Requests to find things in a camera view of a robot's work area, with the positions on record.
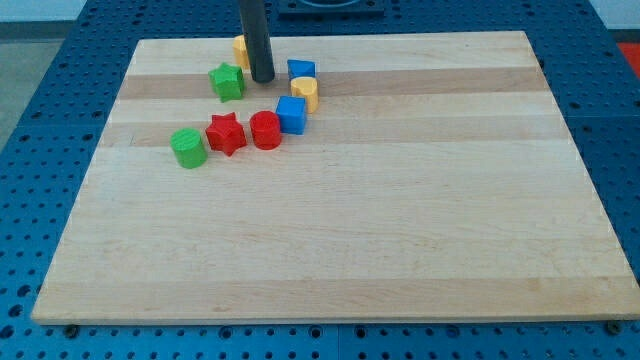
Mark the blue cube block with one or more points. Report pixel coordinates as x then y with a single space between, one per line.
292 114

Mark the red cylinder block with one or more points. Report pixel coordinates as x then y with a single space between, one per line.
265 130

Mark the red star block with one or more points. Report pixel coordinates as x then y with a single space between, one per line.
225 134

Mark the light wooden board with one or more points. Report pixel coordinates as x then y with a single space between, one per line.
436 182

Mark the green cylinder block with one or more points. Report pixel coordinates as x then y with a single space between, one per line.
188 148

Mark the green star block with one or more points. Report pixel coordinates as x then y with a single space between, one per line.
227 81

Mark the yellow block behind rod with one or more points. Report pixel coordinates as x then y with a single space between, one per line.
240 52

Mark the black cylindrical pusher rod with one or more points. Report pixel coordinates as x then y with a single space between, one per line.
257 39

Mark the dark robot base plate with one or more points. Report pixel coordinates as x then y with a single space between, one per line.
290 9

